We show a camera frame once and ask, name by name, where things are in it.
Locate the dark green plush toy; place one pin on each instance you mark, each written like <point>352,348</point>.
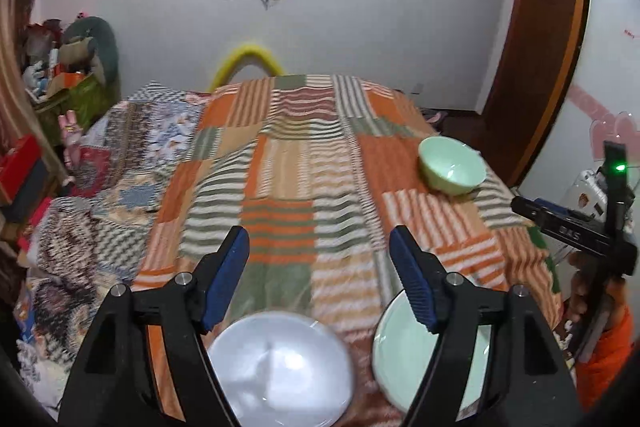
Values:
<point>102,42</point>

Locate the white device with sticker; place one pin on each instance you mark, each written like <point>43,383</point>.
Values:
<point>585,194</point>

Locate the green cardboard box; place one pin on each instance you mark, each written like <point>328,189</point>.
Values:
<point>75,99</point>

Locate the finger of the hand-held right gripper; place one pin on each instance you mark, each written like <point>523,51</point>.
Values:
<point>532,209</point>

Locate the brown wooden door frame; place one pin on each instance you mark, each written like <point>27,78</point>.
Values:
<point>540,57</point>

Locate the red box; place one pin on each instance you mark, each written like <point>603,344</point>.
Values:
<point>20,167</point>

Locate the person's right forearm orange sleeve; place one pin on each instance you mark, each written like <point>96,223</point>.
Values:
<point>607,347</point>

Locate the person's right hand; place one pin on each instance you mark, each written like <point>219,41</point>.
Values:
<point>582,294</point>

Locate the orange striped patchwork blanket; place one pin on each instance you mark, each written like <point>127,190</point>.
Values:
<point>310,187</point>

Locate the pile of stuffed toys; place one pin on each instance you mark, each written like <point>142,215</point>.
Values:
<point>45,57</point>

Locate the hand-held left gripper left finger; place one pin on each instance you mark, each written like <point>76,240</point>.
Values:
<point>227,277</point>

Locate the pink bunny toy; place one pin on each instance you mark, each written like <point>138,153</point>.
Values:
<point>70,139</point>

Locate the mint green plate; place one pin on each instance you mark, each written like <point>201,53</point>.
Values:
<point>400,357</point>

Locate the striped brown curtain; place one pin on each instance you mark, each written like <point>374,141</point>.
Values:
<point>20,17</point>

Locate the large white plate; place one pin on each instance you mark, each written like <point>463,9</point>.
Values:
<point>280,367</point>

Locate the multicoloured patterned quilt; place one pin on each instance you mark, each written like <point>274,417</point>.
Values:
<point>110,187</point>

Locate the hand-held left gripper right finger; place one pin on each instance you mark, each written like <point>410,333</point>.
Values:
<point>415,279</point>

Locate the yellow padded hoop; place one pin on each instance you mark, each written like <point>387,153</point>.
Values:
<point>245,53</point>

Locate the mint green bowl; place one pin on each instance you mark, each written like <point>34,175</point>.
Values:
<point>452,169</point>

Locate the pink heart wall decoration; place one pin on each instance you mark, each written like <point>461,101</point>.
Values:
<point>615,129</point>

